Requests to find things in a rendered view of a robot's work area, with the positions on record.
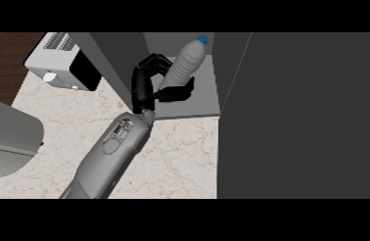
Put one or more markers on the white and black appliance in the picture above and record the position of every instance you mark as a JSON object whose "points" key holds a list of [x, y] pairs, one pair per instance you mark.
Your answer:
{"points": [[51, 60]]}

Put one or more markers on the grey cabinet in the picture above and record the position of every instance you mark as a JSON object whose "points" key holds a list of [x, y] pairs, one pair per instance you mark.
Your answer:
{"points": [[113, 55]]}

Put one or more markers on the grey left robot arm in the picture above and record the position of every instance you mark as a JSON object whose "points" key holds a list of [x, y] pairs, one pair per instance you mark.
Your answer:
{"points": [[111, 150]]}

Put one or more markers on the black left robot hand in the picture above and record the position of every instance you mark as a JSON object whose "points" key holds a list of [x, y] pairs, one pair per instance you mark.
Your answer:
{"points": [[141, 88]]}

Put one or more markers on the clear blue-capped water bottle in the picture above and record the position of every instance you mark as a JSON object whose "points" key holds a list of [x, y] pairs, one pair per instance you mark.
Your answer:
{"points": [[188, 60]]}

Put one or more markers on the dark grey cabinet door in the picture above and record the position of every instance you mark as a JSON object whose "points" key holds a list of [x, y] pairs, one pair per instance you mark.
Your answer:
{"points": [[299, 120]]}

